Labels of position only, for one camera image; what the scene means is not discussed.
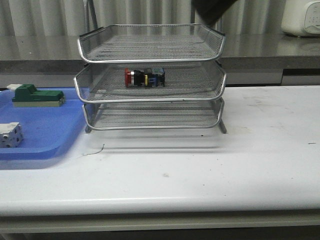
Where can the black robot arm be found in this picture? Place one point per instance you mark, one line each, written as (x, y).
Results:
(210, 11)

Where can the green electrical component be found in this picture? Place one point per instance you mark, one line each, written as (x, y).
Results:
(27, 95)

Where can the silver mesh tray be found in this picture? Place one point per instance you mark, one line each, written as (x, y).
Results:
(151, 43)
(184, 81)
(153, 115)

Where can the grey back counter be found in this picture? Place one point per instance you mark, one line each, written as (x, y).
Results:
(248, 59)

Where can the silver rack frame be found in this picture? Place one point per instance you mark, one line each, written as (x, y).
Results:
(91, 24)

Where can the white terminal block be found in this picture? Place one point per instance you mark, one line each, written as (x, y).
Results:
(11, 134)

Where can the white appliance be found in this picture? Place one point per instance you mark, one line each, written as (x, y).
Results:
(301, 18)

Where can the red emergency stop button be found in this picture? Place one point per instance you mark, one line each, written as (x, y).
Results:
(147, 77)

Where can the blue plastic tray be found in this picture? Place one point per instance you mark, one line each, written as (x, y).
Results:
(47, 131)

